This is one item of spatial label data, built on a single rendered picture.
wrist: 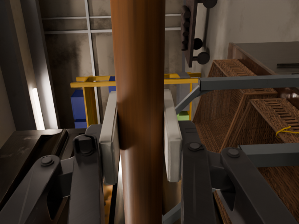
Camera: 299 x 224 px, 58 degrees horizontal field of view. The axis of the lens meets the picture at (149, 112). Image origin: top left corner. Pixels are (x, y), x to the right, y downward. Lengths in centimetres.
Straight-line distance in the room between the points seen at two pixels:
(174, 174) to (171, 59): 716
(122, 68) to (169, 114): 4
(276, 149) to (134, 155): 56
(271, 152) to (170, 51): 665
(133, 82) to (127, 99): 1
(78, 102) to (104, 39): 254
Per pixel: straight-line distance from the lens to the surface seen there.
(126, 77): 15
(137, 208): 21
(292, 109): 118
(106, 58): 729
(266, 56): 169
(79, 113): 523
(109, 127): 15
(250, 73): 154
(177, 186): 145
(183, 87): 502
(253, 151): 68
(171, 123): 15
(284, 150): 71
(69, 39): 737
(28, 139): 200
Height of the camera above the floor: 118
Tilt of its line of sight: 1 degrees down
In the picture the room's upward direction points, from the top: 92 degrees counter-clockwise
